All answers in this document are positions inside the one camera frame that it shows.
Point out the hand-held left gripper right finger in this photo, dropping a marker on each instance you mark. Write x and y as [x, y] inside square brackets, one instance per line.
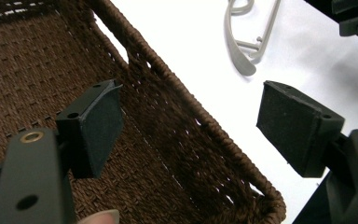
[289, 130]

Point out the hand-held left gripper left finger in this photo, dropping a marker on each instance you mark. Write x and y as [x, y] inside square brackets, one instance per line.
[98, 133]

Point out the brown woven basket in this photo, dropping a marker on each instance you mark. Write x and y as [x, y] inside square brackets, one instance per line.
[59, 77]

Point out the grey plastic hanger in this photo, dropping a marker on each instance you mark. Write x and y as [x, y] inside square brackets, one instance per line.
[236, 53]

